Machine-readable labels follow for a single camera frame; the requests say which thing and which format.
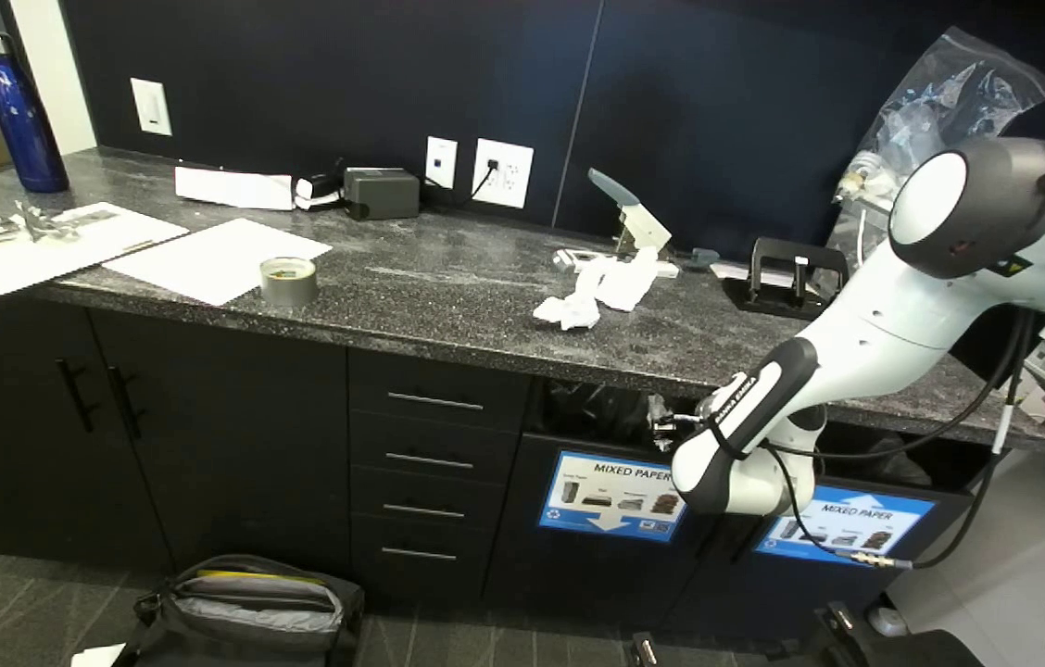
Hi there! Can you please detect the blue water bottle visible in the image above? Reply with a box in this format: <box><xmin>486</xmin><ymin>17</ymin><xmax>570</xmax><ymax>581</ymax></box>
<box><xmin>0</xmin><ymin>33</ymin><xmax>66</xmax><ymax>191</ymax></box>

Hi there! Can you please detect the white wall switch plate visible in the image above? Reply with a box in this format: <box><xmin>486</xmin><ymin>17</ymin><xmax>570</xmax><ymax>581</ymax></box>
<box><xmin>128</xmin><ymin>77</ymin><xmax>169</xmax><ymax>138</ymax></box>

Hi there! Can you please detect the black power adapter box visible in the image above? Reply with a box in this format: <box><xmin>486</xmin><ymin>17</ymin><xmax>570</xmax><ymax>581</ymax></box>
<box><xmin>343</xmin><ymin>167</ymin><xmax>418</xmax><ymax>219</ymax></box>

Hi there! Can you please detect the large white outlet plate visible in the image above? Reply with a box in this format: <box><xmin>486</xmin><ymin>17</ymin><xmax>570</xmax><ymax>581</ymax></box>
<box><xmin>471</xmin><ymin>138</ymin><xmax>534</xmax><ymax>210</ymax></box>

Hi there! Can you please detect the large white paper sheet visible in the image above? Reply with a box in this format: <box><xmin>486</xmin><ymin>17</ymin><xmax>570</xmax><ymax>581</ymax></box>
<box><xmin>0</xmin><ymin>205</ymin><xmax>182</xmax><ymax>298</ymax></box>

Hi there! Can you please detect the black drawer stack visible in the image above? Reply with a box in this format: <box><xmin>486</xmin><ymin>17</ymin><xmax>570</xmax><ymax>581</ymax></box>
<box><xmin>349</xmin><ymin>353</ymin><xmax>528</xmax><ymax>600</ymax></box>

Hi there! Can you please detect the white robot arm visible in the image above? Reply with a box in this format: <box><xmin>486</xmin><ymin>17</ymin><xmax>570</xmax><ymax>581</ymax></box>
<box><xmin>672</xmin><ymin>138</ymin><xmax>1045</xmax><ymax>516</ymax></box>

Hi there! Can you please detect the small white outlet plate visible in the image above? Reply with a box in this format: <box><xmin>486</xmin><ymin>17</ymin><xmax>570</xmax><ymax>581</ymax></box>
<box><xmin>427</xmin><ymin>138</ymin><xmax>458</xmax><ymax>189</ymax></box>

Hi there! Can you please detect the black three hole punch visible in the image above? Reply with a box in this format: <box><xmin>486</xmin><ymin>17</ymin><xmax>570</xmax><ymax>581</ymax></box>
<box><xmin>747</xmin><ymin>238</ymin><xmax>848</xmax><ymax>317</ymax></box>

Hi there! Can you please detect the grey black bag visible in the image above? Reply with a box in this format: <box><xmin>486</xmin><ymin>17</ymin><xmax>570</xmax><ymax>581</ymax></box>
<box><xmin>111</xmin><ymin>552</ymin><xmax>366</xmax><ymax>667</ymax></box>

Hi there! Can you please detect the mixed paper label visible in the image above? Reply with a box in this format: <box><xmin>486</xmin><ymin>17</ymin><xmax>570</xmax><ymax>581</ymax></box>
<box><xmin>754</xmin><ymin>485</ymin><xmax>935</xmax><ymax>568</ymax></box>
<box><xmin>537</xmin><ymin>452</ymin><xmax>686</xmax><ymax>546</ymax></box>

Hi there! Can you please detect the left mixed paper label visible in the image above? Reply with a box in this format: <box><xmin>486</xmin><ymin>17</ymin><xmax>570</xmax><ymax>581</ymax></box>
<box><xmin>537</xmin><ymin>452</ymin><xmax>686</xmax><ymax>546</ymax></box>

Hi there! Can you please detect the white flat box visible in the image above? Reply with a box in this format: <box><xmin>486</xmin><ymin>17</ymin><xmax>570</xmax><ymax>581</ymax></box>
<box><xmin>174</xmin><ymin>163</ymin><xmax>294</xmax><ymax>210</ymax></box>

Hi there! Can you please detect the black double door cabinet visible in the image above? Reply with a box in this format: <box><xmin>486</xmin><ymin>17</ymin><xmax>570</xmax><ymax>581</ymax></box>
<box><xmin>0</xmin><ymin>301</ymin><xmax>349</xmax><ymax>569</ymax></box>

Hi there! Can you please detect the right mixed paper label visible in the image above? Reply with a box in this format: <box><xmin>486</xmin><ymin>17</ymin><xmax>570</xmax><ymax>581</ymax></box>
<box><xmin>754</xmin><ymin>485</ymin><xmax>935</xmax><ymax>568</ymax></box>

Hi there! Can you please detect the white paper piece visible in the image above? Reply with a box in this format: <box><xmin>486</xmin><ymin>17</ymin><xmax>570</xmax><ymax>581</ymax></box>
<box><xmin>578</xmin><ymin>256</ymin><xmax>660</xmax><ymax>311</ymax></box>

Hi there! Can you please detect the clear plastic bag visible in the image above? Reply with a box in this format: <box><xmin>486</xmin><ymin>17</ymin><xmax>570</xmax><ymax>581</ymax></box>
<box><xmin>835</xmin><ymin>25</ymin><xmax>1045</xmax><ymax>248</ymax></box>

